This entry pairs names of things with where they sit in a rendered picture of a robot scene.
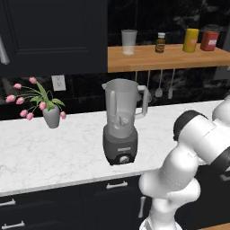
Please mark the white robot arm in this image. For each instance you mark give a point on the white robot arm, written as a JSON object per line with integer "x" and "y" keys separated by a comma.
{"x": 185, "y": 167}

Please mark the wooden wall shelf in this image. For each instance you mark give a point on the wooden wall shelf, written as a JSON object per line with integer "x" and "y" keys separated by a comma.
{"x": 167, "y": 60}

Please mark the pink tulips in grey vase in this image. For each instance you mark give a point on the pink tulips in grey vase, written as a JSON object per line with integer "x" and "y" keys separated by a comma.
{"x": 45, "y": 103}

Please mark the hanging silver spatula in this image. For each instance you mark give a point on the hanging silver spatula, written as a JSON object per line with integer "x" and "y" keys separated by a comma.
{"x": 159, "y": 90}

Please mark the red box canister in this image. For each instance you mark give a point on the red box canister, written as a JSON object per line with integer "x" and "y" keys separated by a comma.
{"x": 209, "y": 40}

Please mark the white wall socket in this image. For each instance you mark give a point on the white wall socket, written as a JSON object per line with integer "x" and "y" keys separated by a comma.
{"x": 58, "y": 82}

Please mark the brown bottle with white cap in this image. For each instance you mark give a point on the brown bottle with white cap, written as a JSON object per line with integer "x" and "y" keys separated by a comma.
{"x": 160, "y": 43}

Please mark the hanging silver spoon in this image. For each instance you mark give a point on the hanging silver spoon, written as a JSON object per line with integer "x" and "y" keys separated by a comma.
{"x": 170, "y": 91}

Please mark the hanging silver utensil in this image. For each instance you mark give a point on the hanging silver utensil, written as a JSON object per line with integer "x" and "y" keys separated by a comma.
{"x": 135, "y": 76}
{"x": 148, "y": 78}

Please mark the dark wall cupboard door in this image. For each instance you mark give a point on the dark wall cupboard door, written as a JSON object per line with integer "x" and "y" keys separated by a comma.
{"x": 54, "y": 36}

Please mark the dark drawer front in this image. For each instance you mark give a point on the dark drawer front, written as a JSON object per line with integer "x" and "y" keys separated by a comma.
{"x": 39, "y": 209}
{"x": 112, "y": 191}

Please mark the clear glass jar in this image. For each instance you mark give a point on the clear glass jar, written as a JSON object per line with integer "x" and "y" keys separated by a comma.
{"x": 128, "y": 42}

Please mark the yellow cylinder canister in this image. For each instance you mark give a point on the yellow cylinder canister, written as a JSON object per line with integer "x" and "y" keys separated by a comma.
{"x": 190, "y": 40}

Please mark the grey blender with clear jug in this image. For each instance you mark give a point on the grey blender with clear jug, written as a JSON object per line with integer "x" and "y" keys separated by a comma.
{"x": 121, "y": 125}

